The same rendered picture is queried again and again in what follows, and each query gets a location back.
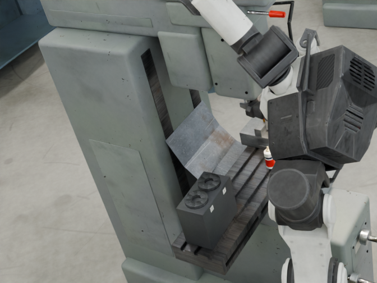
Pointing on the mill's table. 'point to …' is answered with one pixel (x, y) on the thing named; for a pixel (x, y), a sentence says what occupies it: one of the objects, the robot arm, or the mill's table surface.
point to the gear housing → (174, 7)
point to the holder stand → (207, 210)
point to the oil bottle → (269, 159)
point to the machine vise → (254, 133)
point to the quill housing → (230, 65)
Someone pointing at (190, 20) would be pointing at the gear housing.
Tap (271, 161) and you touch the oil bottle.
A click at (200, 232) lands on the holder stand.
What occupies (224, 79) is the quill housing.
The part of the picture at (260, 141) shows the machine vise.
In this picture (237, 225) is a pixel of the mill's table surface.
